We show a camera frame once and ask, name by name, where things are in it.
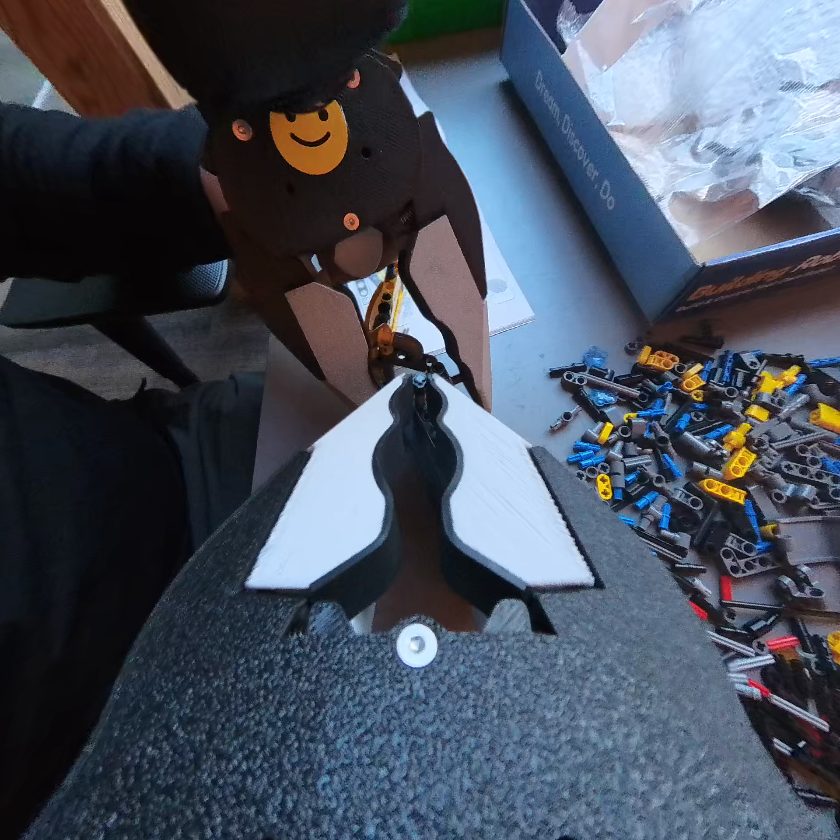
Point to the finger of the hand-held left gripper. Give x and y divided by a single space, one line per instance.
328 334
459 295

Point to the person's dark clothed lap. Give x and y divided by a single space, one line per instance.
98 525

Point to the yellow black brick vehicle model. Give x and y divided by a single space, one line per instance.
382 308

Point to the brick instruction booklet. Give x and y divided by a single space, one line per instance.
508 302

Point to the grey desk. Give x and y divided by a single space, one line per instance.
558 295

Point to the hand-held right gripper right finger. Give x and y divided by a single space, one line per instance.
518 518

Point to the person's left forearm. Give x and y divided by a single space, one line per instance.
98 190

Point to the wooden table leg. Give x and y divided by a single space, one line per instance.
79 52

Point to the blue cardboard box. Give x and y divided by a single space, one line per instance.
610 216

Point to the black office chair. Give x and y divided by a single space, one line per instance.
131 295

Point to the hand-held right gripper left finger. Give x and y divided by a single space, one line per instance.
321 512

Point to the pile of small brick parts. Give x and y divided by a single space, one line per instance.
689 459

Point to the clear plastic bag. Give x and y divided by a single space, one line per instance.
722 98

